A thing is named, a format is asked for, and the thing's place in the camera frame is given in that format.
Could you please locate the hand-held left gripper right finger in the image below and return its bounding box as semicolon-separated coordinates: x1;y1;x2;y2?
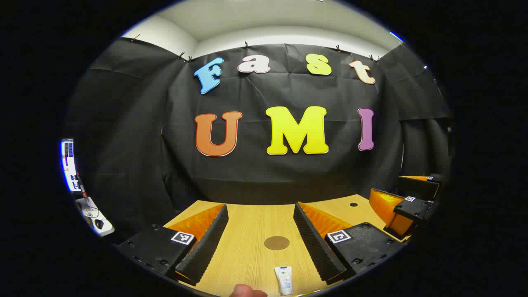
293;201;408;286

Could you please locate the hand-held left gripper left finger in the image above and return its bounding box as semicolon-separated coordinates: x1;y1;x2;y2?
115;203;229;286

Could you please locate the row of black clips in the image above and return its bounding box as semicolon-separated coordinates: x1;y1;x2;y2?
131;34;382;63

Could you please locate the wooden desktop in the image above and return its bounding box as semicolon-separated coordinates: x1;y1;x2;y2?
163;194;413;297

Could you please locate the white side table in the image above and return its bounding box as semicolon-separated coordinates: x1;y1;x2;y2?
75;197;115;237

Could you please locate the brown round coaster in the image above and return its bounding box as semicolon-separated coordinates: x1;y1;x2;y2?
264;236;290;251

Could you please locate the computer monitor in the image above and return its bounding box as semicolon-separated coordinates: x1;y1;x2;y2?
61;138;82;193

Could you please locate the black backdrop cloth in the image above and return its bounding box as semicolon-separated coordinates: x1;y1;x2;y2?
62;36;454;244

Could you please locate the white toothpaste tube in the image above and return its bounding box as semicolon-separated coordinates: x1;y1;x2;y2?
274;266;294;296

